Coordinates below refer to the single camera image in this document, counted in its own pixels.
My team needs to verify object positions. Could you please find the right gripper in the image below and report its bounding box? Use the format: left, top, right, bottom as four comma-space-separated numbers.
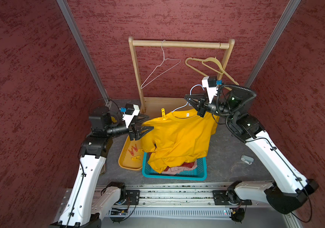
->
185, 91, 238, 119

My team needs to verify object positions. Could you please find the light blue wire hanger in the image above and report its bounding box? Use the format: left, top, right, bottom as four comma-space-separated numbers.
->
170, 84, 206, 114

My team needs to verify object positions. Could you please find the yellow t-shirt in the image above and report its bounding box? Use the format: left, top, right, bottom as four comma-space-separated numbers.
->
141, 109, 218, 173

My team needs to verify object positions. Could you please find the cream plastic hanger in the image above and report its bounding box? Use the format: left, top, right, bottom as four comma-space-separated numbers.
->
185, 57, 239, 85

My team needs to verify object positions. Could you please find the white wire hanger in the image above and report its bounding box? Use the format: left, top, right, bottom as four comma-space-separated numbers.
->
140, 40, 181, 90

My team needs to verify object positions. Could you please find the pink printed t-shirt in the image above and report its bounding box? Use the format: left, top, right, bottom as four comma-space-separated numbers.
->
162, 166, 192, 175

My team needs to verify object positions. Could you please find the dark red t-shirt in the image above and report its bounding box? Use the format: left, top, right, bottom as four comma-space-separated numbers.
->
181, 161, 197, 170

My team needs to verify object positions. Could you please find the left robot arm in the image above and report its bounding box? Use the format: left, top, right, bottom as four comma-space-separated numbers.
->
49, 104, 153, 228

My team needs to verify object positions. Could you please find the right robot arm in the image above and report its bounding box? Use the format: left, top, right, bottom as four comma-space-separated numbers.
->
184, 84, 319, 214

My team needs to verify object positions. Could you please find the wooden clothes rack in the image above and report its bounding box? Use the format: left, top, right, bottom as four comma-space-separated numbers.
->
128, 37, 235, 117

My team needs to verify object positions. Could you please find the yellow plastic tray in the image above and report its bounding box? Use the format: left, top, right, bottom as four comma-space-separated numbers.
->
118, 136, 144, 171

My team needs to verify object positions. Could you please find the teal plastic basket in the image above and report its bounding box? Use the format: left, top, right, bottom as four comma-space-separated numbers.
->
142, 153, 207, 181

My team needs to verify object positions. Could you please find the small grey device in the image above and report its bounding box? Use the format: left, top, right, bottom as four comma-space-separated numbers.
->
240, 155, 254, 165

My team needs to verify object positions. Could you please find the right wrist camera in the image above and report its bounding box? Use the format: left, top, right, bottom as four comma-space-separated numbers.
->
202, 77, 222, 103

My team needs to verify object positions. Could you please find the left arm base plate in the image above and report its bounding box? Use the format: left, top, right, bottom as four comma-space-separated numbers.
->
122, 190, 141, 206

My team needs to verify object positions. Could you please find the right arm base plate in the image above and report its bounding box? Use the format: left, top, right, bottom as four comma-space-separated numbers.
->
212, 190, 252, 207

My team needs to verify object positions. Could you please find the aluminium mounting rail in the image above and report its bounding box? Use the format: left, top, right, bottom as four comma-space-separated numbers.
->
51, 186, 303, 228

